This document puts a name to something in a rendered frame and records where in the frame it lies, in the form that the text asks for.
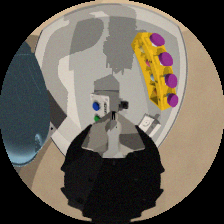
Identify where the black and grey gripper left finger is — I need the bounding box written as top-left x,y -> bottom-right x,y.
60,111 -> 114,172

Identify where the grey key housing with blue and green buttons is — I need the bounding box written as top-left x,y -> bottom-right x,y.
90,90 -> 129,132

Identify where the purple round cap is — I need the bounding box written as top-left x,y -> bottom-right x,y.
159,52 -> 173,66
167,93 -> 179,107
165,73 -> 177,88
150,33 -> 165,46

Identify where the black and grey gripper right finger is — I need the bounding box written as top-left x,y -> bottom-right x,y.
114,111 -> 165,174

